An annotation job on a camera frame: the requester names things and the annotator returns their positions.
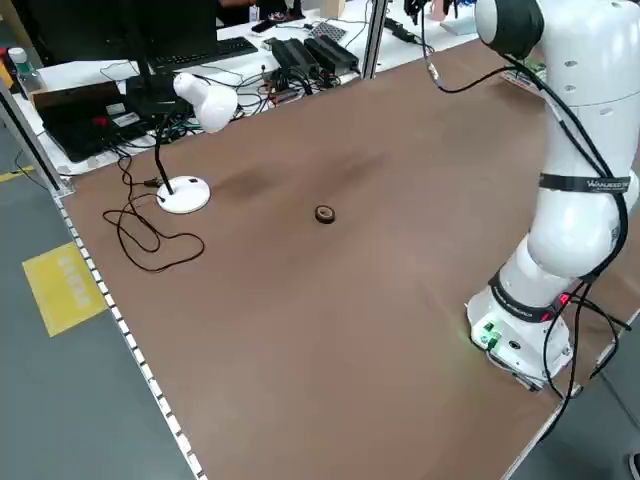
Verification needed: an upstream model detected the green and white book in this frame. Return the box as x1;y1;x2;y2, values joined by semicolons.
499;58;549;92

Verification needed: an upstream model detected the light blue sheet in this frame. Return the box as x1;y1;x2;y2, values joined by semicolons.
438;16;480;37

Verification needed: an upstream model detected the black power adapter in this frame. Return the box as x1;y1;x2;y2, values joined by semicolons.
383;17;417;44

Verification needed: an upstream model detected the checkered calibration board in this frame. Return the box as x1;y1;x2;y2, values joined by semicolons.
307;20;350;44

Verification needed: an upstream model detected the black finned power supply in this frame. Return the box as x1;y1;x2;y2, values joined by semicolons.
271;38;322;77
303;35;361;75

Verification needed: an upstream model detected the person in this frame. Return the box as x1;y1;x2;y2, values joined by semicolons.
214;0;307;27

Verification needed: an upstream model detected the black keyboard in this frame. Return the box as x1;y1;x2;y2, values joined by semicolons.
148;36;260;71

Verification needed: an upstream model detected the white desk lamp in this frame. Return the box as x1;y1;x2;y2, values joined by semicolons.
155;72;239;215

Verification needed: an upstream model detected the black computer monitor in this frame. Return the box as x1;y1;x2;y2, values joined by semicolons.
14;0;219;106

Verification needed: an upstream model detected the black laptop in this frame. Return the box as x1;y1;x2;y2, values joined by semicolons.
32;81;151;164

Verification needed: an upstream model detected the clear bottle white cap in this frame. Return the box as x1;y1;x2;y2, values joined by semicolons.
7;47;44;96

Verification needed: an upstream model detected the white toothed edge strip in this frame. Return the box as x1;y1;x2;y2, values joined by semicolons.
52;192;207;480

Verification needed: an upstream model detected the yellow floor sticker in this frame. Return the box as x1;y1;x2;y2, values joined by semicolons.
22;242;109;339

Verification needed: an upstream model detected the aluminium frame post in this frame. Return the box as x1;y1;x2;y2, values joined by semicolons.
360;0;390;81
0;79;76;195

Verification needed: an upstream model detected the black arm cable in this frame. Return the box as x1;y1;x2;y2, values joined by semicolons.
418;4;632;399

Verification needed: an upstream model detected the black lamp cable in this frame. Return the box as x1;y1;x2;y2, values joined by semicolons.
102;153;206;274

